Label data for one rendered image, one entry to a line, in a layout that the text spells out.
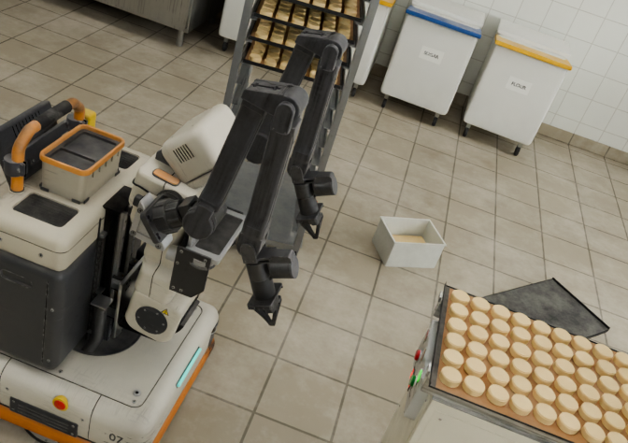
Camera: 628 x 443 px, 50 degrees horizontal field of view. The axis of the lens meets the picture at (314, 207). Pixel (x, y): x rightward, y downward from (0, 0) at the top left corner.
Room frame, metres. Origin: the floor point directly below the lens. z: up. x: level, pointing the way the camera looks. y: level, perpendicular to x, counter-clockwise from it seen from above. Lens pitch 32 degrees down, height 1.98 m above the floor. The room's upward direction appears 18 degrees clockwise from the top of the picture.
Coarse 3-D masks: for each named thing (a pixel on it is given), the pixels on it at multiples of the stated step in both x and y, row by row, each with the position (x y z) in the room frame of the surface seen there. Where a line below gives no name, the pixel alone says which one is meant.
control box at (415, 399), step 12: (432, 324) 1.43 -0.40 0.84; (432, 336) 1.38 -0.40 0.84; (420, 348) 1.42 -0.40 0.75; (432, 348) 1.34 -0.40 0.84; (420, 360) 1.35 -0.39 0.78; (432, 360) 1.29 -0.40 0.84; (420, 384) 1.22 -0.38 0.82; (408, 396) 1.26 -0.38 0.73; (420, 396) 1.21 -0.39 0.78; (408, 408) 1.22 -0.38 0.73; (420, 408) 1.21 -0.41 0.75
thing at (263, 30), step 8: (256, 24) 2.68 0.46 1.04; (264, 24) 2.65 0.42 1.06; (272, 24) 2.74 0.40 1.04; (280, 24) 2.71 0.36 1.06; (256, 32) 2.54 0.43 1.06; (264, 32) 2.57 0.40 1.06; (272, 32) 2.61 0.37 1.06; (280, 32) 2.63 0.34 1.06; (288, 32) 2.71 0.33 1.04; (296, 32) 2.69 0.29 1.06; (272, 40) 2.54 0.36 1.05; (280, 40) 2.54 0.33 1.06; (288, 40) 2.56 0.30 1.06; (344, 56) 2.64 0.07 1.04
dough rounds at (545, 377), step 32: (448, 320) 1.39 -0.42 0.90; (480, 320) 1.41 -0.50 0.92; (512, 320) 1.46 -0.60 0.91; (448, 352) 1.24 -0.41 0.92; (480, 352) 1.28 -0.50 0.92; (512, 352) 1.33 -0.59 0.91; (544, 352) 1.36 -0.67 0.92; (576, 352) 1.40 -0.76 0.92; (608, 352) 1.44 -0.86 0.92; (448, 384) 1.15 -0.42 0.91; (480, 384) 1.17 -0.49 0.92; (512, 384) 1.21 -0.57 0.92; (544, 384) 1.26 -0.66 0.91; (576, 384) 1.30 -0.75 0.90; (608, 384) 1.32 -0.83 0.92; (512, 416) 1.13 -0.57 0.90; (544, 416) 1.14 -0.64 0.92; (576, 416) 1.19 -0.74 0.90; (608, 416) 1.21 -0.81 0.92
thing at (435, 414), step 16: (432, 400) 1.17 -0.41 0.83; (400, 416) 1.38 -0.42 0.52; (432, 416) 1.16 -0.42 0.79; (448, 416) 1.16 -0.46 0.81; (464, 416) 1.16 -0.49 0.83; (480, 416) 1.16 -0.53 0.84; (400, 432) 1.29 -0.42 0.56; (416, 432) 1.17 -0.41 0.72; (432, 432) 1.16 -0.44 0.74; (448, 432) 1.16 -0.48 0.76; (464, 432) 1.15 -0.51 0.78; (480, 432) 1.15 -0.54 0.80; (496, 432) 1.15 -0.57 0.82; (512, 432) 1.15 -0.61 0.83
